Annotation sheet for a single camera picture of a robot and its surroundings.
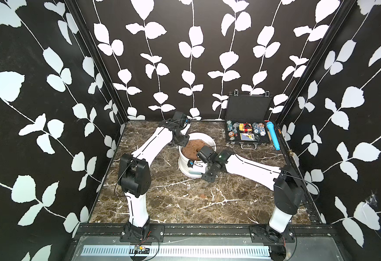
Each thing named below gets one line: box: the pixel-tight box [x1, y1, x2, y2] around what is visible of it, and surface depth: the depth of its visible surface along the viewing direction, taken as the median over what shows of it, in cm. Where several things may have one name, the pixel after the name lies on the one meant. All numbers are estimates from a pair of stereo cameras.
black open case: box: [224, 89, 273, 151], surface depth 113 cm
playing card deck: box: [239, 133, 255, 141], surface depth 113 cm
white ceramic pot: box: [178, 132, 217, 179], surface depth 92 cm
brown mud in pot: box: [181, 139, 207, 161], surface depth 95 cm
